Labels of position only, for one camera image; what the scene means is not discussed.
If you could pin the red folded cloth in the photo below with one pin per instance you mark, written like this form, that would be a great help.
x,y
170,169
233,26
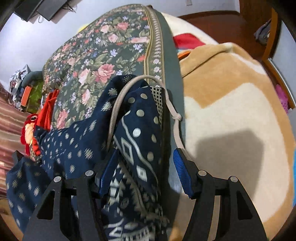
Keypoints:
x,y
45,115

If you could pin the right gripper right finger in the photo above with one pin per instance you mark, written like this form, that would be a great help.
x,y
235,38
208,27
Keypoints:
x,y
238,218

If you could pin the orange box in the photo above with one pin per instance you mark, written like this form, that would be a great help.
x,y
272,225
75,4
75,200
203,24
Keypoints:
x,y
25,96

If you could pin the pink slipper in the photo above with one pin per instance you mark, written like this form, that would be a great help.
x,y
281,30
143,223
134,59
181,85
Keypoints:
x,y
282,97

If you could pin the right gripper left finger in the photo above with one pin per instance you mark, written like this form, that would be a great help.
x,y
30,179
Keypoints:
x,y
71,209

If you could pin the grey pillow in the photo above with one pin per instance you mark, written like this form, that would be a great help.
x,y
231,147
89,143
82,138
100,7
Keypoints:
x,y
31,78

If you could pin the navy patterned hooded garment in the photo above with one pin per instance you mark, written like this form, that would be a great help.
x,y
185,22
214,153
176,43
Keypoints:
x,y
128,119

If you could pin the tan cream plush blanket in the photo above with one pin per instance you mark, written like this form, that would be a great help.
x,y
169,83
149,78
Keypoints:
x,y
236,125

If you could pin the floral green bedspread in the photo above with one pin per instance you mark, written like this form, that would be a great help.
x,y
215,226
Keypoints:
x,y
132,39

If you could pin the red plush toy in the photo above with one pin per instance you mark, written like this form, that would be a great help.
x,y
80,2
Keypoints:
x,y
27,136

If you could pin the wall mounted black television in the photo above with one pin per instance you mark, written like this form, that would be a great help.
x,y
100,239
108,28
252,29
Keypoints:
x,y
27,9

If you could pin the green box with clutter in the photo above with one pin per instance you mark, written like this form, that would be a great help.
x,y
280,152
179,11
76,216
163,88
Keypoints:
x,y
35,96

